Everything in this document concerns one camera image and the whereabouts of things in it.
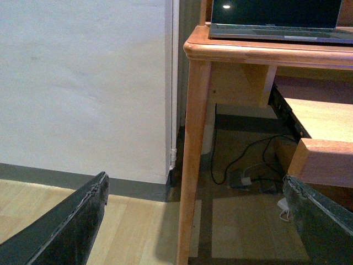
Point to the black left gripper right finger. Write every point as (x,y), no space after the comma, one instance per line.
(324,226)

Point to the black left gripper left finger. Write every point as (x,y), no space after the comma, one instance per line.
(66,233)

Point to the wooden pull-out keyboard tray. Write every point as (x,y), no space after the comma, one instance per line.
(324,109)

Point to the white power adapter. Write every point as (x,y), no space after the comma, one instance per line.
(285,211)

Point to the grey power strip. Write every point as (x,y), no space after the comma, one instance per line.
(245,178)

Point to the wooden desk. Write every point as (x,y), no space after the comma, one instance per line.
(259,57)

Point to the grey laptop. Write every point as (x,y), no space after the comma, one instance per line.
(298,21)

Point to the black left slide rail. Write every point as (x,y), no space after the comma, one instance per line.
(286,115)

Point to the white wall conduit pipe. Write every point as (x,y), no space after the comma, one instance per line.
(174,82)

